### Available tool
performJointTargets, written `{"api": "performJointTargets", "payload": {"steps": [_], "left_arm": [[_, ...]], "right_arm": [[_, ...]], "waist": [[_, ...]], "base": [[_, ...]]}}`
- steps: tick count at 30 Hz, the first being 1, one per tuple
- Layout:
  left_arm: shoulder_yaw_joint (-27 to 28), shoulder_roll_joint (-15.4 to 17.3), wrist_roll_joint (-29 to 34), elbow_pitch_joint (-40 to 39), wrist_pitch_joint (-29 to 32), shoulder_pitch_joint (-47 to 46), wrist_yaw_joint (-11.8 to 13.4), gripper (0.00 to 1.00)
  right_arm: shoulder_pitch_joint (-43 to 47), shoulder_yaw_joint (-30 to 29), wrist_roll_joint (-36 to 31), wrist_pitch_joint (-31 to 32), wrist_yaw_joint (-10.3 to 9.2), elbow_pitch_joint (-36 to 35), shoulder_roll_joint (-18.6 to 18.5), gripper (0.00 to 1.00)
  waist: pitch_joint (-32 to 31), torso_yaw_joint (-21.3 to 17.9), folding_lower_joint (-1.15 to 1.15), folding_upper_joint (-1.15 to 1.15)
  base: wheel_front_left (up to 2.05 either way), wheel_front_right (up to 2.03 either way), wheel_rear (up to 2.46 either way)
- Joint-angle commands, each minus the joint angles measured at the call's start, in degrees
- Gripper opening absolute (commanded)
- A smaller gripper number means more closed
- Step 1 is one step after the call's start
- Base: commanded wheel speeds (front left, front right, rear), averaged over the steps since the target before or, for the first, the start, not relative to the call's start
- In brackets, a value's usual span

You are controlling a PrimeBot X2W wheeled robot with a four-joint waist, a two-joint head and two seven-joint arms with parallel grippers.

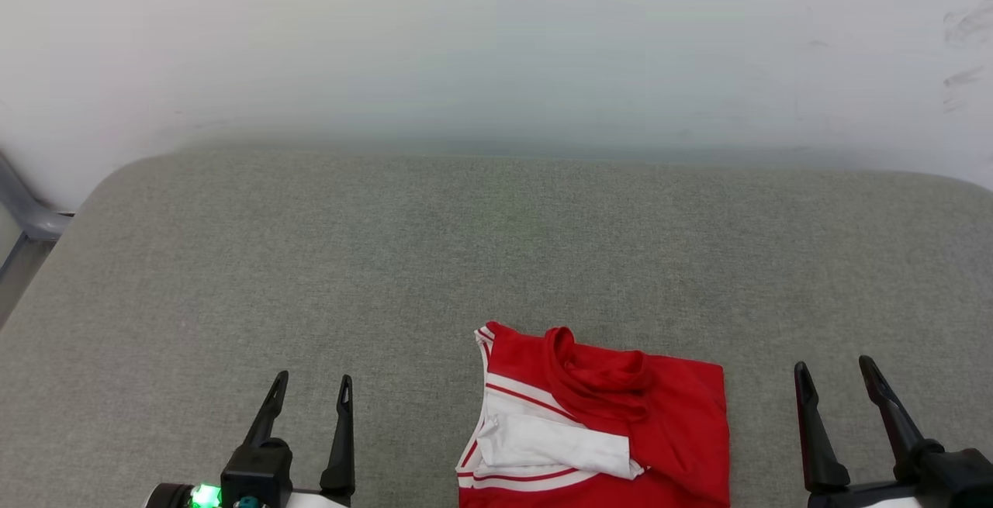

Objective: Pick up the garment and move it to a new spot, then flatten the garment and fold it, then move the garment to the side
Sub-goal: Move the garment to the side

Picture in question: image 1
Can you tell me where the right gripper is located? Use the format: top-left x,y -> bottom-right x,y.
794,355 -> 993,508

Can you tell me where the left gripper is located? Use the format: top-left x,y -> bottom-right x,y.
144,371 -> 356,508

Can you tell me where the red and white shirt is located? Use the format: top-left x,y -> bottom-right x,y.
456,322 -> 732,508

